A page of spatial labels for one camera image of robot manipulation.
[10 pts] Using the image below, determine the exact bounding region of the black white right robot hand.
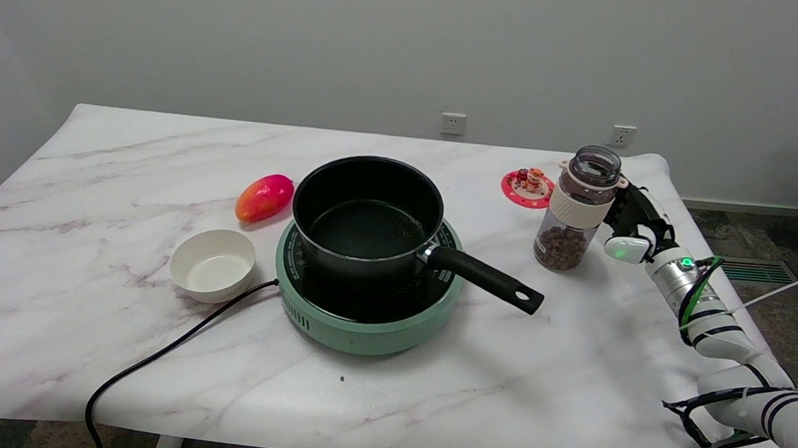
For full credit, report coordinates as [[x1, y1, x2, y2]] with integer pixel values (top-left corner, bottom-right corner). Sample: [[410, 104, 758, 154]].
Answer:
[[599, 180, 684, 270]]

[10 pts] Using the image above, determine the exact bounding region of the clear bottle with brown pellets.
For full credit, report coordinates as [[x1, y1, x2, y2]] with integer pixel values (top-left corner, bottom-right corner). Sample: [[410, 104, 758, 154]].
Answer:
[[532, 141, 631, 276]]

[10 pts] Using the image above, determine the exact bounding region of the red coaster with small figurines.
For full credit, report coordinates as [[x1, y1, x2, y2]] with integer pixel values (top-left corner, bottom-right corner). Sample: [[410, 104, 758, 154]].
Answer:
[[499, 165, 558, 211]]

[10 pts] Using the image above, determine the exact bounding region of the floor air vent grille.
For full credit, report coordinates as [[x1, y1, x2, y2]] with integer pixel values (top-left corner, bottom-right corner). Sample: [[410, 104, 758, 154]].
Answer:
[[717, 256, 798, 287]]

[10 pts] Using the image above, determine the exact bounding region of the white zip tie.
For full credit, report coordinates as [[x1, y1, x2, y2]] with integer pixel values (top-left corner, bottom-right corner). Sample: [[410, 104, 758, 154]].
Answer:
[[718, 268, 798, 324]]

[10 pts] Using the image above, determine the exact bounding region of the green round induction cooker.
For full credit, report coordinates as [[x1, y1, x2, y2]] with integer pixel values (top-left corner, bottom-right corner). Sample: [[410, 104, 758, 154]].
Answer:
[[268, 206, 469, 363]]

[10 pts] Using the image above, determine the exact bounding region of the red orange mango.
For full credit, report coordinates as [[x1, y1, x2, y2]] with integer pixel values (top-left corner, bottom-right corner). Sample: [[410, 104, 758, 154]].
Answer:
[[234, 171, 297, 227]]

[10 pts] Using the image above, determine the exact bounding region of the white ceramic bowl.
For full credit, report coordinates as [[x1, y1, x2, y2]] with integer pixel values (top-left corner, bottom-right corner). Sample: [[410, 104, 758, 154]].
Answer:
[[167, 225, 259, 307]]

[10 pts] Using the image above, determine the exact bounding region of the green black wrist cable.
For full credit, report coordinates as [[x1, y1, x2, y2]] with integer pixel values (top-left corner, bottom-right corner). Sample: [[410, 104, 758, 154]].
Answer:
[[676, 253, 726, 337]]

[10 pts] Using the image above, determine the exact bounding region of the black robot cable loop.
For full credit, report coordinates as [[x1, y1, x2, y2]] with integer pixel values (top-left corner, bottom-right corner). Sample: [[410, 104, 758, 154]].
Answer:
[[659, 378, 798, 448]]

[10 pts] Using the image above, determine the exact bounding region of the black saucepan with handle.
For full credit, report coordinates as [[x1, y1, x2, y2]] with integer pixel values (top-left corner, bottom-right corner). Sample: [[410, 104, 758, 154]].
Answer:
[[285, 150, 555, 317]]

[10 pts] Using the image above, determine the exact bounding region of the black power cable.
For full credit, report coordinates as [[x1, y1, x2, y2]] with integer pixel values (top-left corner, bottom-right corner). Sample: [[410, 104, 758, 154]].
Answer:
[[82, 264, 280, 448]]

